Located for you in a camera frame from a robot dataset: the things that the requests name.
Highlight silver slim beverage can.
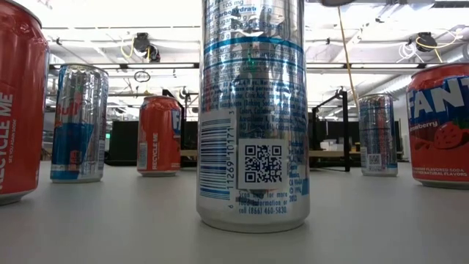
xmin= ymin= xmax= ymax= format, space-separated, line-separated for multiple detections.
xmin=358 ymin=92 xmax=399 ymax=177

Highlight black partition panel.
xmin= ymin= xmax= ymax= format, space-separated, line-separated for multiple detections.
xmin=315 ymin=120 xmax=403 ymax=162
xmin=108 ymin=120 xmax=140 ymax=162

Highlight long ceiling light strip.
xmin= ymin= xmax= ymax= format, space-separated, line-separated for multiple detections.
xmin=49 ymin=62 xmax=446 ymax=71

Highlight silver blue energy drink can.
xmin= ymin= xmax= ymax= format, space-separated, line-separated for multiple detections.
xmin=196 ymin=0 xmax=312 ymax=234
xmin=50 ymin=62 xmax=110 ymax=184

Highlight white boxes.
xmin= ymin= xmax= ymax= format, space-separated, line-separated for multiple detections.
xmin=320 ymin=138 xmax=346 ymax=152

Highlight yellow cable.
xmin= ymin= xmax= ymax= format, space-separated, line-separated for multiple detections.
xmin=336 ymin=5 xmax=359 ymax=107

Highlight black ceiling cable reel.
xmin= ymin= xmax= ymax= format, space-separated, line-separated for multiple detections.
xmin=120 ymin=32 xmax=162 ymax=63
xmin=397 ymin=29 xmax=466 ymax=64

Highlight red soda can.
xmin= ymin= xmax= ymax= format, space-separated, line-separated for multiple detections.
xmin=136 ymin=95 xmax=183 ymax=177
xmin=0 ymin=0 xmax=51 ymax=206
xmin=405 ymin=62 xmax=469 ymax=191

